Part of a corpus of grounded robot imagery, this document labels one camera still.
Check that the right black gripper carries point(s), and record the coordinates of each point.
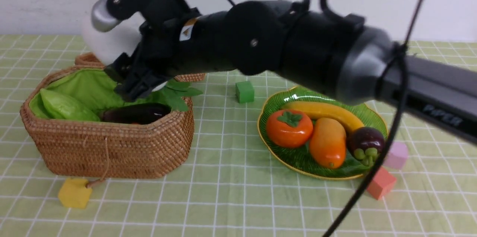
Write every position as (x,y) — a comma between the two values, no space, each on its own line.
(191,44)

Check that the purple eggplant toy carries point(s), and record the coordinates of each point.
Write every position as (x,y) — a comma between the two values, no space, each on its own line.
(145,113)

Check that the white radish toy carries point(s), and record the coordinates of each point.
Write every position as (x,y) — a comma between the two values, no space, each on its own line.
(124,38)

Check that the green bitter gourd toy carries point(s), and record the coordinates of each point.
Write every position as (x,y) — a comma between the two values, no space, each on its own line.
(61,106)

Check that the orange persimmon toy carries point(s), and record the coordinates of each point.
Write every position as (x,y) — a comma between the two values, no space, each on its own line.
(289,128)

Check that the yellow banana toy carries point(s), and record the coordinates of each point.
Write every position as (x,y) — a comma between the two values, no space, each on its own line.
(317,110)

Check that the orange mango toy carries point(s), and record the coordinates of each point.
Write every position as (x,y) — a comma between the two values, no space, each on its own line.
(327,144)

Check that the purple mangosteen toy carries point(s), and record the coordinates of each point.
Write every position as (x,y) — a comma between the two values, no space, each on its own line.
(366,144)

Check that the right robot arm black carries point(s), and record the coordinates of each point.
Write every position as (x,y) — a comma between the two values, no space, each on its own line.
(349,65)

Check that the woven wicker basket lid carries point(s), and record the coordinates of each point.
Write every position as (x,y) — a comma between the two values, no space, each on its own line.
(90,60)

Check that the woven wicker basket green lining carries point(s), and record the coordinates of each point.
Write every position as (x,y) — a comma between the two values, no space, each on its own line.
(110,150)

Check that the green foam cube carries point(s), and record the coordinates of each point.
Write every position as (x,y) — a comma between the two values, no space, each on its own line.
(245,92)

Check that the yellow foam block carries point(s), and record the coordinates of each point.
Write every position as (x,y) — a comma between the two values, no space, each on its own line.
(75,193)

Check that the green checkered tablecloth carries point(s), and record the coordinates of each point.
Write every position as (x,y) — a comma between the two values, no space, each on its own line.
(230,186)

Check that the green glass leaf plate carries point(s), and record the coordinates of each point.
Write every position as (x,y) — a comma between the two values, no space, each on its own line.
(299,159)

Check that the salmon red foam cube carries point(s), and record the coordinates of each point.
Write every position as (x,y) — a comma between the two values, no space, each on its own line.
(382,183)

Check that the pink foam cube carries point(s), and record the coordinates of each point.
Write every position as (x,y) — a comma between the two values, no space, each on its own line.
(397,156)

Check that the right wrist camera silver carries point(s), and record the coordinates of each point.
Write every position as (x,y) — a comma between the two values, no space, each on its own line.
(107,14)

